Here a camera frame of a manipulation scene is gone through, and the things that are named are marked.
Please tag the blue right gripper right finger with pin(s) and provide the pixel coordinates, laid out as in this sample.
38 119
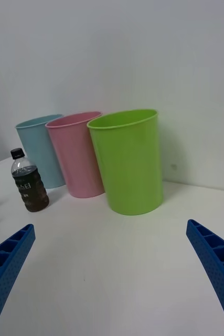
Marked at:
219 265

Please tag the dark drink bottle black cap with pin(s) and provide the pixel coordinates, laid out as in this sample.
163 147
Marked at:
30 186

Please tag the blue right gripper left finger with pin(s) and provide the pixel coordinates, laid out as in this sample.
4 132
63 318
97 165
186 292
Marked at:
9 260

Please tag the pale blue plastic bin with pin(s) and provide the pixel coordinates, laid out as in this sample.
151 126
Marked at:
38 147

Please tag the green plastic bin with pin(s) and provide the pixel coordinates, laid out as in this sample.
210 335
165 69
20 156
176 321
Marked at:
130 168

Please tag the pink plastic bin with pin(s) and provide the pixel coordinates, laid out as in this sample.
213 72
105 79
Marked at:
75 160

